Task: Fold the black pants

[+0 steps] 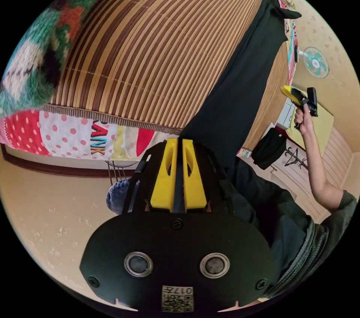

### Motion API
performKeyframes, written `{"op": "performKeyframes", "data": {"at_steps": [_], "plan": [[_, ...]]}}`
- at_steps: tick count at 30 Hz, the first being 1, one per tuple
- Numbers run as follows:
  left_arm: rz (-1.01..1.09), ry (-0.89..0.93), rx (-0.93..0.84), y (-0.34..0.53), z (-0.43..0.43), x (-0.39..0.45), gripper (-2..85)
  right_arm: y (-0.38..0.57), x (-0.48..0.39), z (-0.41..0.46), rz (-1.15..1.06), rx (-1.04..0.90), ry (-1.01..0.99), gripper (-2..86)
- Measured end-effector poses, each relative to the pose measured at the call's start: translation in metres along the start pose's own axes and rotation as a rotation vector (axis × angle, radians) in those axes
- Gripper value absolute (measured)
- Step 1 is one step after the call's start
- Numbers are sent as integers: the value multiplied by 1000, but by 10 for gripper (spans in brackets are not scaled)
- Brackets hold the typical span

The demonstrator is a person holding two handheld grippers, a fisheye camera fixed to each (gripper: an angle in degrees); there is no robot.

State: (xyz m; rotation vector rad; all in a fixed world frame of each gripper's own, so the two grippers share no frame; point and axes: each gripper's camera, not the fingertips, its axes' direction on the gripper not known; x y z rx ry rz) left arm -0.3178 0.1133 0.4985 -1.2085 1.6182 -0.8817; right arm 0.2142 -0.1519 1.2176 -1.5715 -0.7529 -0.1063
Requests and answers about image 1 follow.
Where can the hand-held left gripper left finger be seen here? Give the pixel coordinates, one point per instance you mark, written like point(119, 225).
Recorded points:
point(161, 183)

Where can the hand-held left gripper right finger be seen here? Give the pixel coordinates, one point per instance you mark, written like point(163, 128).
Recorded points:
point(195, 186)

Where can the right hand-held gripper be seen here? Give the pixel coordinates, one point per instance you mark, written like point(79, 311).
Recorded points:
point(301, 107)

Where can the black pants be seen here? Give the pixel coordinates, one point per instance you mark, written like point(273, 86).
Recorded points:
point(239, 84)

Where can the person's right forearm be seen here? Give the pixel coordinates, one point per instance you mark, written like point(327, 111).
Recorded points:
point(319, 166)

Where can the person's right hand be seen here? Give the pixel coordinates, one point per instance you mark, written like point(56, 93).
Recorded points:
point(302, 121)

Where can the green standing fan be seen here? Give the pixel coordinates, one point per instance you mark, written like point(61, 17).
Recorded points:
point(315, 62)

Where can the black hanging cloth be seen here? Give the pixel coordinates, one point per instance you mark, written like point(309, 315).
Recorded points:
point(268, 149)

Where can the person's body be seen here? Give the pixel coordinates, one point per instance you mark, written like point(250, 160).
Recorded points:
point(284, 219)

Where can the bed with woven mat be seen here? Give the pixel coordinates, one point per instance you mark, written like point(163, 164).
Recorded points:
point(157, 48)

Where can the green patterned knitted sweater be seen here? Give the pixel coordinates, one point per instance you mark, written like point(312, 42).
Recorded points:
point(36, 51)

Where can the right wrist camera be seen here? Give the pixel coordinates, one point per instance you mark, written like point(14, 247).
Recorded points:
point(312, 101)

